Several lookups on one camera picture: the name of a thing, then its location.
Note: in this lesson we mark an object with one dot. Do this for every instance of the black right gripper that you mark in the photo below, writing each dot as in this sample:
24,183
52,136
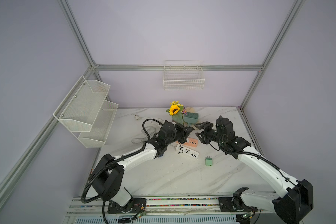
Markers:
206,126

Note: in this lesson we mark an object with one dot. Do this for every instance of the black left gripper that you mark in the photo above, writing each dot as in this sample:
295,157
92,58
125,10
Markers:
185,133

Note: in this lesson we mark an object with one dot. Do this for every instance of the green usb charger adapter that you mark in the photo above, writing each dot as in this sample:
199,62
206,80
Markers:
208,161

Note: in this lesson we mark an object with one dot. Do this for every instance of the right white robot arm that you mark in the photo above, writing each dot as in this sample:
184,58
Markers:
291,199

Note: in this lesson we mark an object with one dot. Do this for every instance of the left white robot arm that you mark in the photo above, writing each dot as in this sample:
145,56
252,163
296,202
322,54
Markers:
105,181

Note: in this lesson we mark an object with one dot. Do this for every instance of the green brush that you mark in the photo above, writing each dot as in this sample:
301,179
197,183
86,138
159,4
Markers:
191,118

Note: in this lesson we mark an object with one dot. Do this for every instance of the orange power strip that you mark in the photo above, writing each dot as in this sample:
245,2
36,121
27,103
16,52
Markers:
191,142

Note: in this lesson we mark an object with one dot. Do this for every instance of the white power strip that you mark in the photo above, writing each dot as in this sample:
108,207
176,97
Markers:
187,152

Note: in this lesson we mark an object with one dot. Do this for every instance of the sunflower bouquet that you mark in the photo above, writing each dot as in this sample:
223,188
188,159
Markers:
176,111

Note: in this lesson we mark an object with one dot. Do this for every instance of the white wire wall basket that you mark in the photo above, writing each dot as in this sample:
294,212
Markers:
183,75

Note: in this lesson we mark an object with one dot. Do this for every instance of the white mesh wall shelf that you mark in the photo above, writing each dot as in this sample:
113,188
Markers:
87,113

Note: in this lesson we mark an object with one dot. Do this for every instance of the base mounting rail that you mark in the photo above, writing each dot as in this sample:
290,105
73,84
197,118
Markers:
163,210

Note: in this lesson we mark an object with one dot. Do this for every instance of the aluminium frame rails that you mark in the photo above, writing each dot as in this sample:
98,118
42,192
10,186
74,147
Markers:
12,179

